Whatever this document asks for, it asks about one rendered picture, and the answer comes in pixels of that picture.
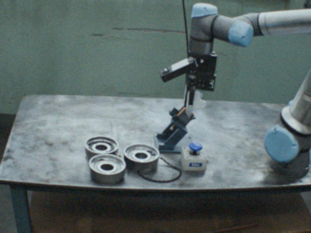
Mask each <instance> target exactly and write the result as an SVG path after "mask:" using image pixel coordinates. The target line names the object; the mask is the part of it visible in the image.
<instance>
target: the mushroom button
mask: <svg viewBox="0 0 311 233"><path fill-rule="evenodd" d="M189 148H190V150H192V151H193V152H194V153H197V152H198V151H201V150H202V145H201V144H200V143H190V145H189Z"/></svg>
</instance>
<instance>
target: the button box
mask: <svg viewBox="0 0 311 233"><path fill-rule="evenodd" d="M207 158H208V157H207V154H206V153H205V150H204V148H202V150H201V151H198V152H197V153H194V152H193V151H192V150H190V148H189V147H182V151H181V156H180V160H181V163H182V169H183V171H205V170H206V166H207V163H208V159H207Z"/></svg>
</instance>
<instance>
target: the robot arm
mask: <svg viewBox="0 0 311 233"><path fill-rule="evenodd" d="M217 13H218V12H217V7H216V6H213V5H211V4H206V3H197V4H195V5H194V6H193V11H192V16H191V20H192V21H191V25H190V34H189V45H188V49H189V51H188V55H189V56H190V58H186V59H184V60H182V61H180V62H178V63H176V64H174V65H171V66H169V67H167V68H164V69H162V70H160V72H159V73H160V77H161V79H162V81H163V82H164V83H165V82H167V81H170V80H172V79H174V78H177V77H179V76H181V75H183V74H186V75H185V89H184V106H185V107H186V111H185V112H186V114H187V116H188V118H190V116H191V113H192V111H193V110H198V109H203V108H205V107H206V102H204V101H202V100H201V99H202V98H203V94H202V93H200V92H199V91H198V90H197V89H201V90H206V91H209V92H213V91H214V88H215V78H216V75H215V69H216V65H217V64H216V61H217V55H216V54H215V52H213V46H214V44H213V42H214V38H215V39H219V40H222V41H224V42H228V43H231V44H233V45H236V46H240V47H248V46H249V44H250V43H251V42H252V38H253V37H256V36H258V37H260V36H273V35H280V34H281V35H284V34H300V33H301V34H303V33H311V9H304V10H303V9H301V10H291V11H282V12H281V11H279V12H269V13H268V12H266V13H248V14H246V15H242V16H240V17H239V16H238V17H235V18H228V17H225V16H221V15H219V14H217ZM194 59H195V60H194ZM195 62H196V63H195ZM212 80H213V81H214V86H213V88H209V87H212V83H211V82H212ZM264 147H265V150H266V152H267V153H268V155H269V156H270V157H271V159H270V166H271V167H272V168H273V170H274V171H275V172H277V173H278V174H280V175H283V176H287V177H289V178H299V177H302V176H305V175H306V174H307V173H308V172H309V168H310V149H311V68H310V71H309V72H308V75H307V76H306V78H305V80H304V81H303V84H302V86H301V87H300V89H299V91H298V93H297V95H296V96H295V98H294V100H292V101H290V102H289V103H288V106H287V107H285V108H283V110H282V111H281V112H280V115H279V117H278V119H277V120H276V122H275V123H274V125H273V126H272V127H271V128H269V129H268V130H267V133H266V135H265V137H264Z"/></svg>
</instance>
